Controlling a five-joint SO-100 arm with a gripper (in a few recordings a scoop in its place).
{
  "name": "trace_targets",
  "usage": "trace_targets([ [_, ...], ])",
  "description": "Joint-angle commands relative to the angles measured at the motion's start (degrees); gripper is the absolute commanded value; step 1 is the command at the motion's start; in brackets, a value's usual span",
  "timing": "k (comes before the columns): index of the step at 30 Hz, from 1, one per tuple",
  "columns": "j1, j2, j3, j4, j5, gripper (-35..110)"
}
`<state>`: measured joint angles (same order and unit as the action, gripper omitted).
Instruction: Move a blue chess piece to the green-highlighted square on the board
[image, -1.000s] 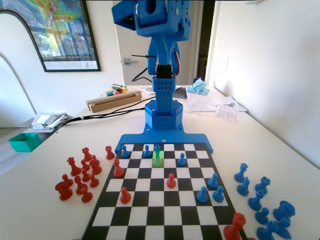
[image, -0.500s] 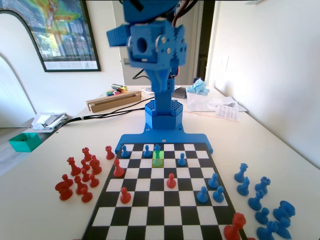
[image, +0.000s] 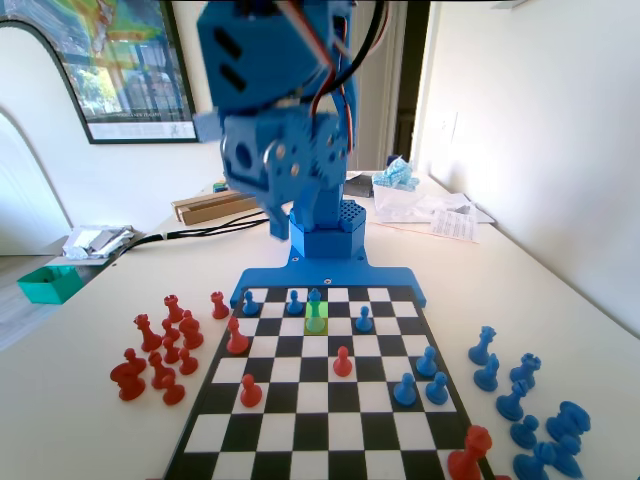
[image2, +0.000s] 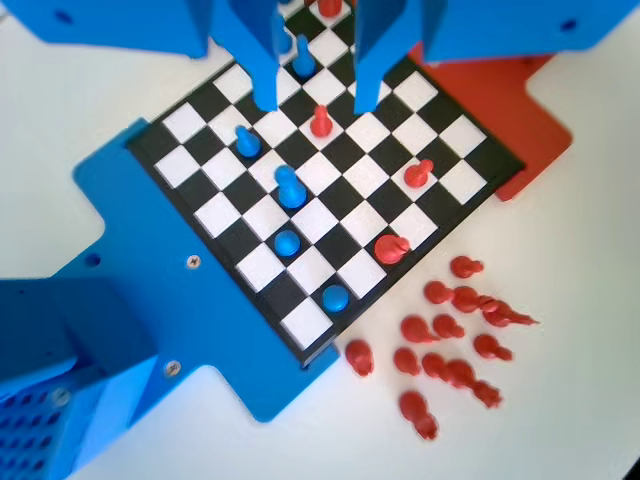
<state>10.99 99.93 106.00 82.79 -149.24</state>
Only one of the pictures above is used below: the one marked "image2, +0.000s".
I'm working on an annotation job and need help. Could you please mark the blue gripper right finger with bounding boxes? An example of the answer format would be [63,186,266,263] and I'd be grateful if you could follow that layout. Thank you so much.
[353,0,427,116]

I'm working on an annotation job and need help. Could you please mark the blue piece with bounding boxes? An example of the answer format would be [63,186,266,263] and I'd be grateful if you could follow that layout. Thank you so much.
[273,164,307,210]

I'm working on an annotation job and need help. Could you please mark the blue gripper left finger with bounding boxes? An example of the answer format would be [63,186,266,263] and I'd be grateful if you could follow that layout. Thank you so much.
[212,0,281,113]

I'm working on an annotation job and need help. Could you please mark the red chess rook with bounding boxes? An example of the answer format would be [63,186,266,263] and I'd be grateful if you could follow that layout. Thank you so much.
[398,390,440,441]
[344,339,375,377]

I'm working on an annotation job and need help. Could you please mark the red chess pawn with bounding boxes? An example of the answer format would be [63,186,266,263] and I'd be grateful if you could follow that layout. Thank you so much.
[393,347,421,376]
[309,104,333,140]
[403,158,435,190]
[472,333,514,362]
[424,280,456,305]
[432,313,466,341]
[449,255,485,280]
[422,352,451,381]

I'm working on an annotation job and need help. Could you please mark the black white chessboard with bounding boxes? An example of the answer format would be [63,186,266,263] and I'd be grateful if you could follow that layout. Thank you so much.
[125,0,527,369]

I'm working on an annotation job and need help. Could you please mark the blue board end plate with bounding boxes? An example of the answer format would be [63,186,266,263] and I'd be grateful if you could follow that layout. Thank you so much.
[0,117,347,425]

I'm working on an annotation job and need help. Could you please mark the red board end plate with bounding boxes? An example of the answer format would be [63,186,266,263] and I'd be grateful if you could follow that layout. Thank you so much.
[399,42,574,204]

